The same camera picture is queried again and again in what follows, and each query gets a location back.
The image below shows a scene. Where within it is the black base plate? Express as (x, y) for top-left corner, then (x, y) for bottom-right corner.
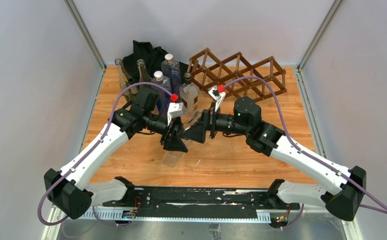
(102, 186), (301, 220)

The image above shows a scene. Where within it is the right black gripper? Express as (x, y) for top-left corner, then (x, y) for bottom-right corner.
(181, 102), (250, 144)

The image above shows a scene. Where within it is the purple cable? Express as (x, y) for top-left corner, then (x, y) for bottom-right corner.
(37, 82), (179, 227)
(217, 76), (387, 223)

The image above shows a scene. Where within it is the dark green wine bottle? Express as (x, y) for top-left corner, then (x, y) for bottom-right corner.
(127, 77), (140, 100)

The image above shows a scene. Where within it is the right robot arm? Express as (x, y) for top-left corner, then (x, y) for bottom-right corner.
(182, 97), (367, 222)

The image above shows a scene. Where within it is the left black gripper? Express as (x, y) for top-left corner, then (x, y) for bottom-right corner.
(143, 111), (189, 152)

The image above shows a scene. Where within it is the black crumpled cloth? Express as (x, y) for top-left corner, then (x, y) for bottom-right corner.
(121, 40), (190, 88)

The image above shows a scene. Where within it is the blue bottle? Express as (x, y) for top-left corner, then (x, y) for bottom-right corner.
(161, 53), (182, 95)
(151, 71), (172, 116)

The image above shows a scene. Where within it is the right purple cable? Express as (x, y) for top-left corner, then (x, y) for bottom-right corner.
(217, 76), (387, 223)

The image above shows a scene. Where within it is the clear bottle with dark label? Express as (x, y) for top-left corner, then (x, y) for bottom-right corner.
(136, 59), (152, 83)

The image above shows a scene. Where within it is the brown wooden wine rack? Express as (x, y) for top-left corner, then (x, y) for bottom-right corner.
(187, 48), (287, 102)

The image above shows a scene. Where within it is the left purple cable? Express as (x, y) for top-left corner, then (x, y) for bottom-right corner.
(37, 82), (179, 227)

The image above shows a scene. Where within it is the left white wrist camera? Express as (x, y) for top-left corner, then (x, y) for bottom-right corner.
(167, 102), (186, 126)

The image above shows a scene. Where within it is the aluminium frame rail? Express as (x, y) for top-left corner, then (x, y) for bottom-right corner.
(52, 185), (355, 224)

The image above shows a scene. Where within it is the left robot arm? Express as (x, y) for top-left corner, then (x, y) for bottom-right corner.
(37, 84), (188, 225)

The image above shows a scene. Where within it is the clear bottle black cap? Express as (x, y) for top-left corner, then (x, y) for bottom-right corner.
(179, 72), (199, 117)

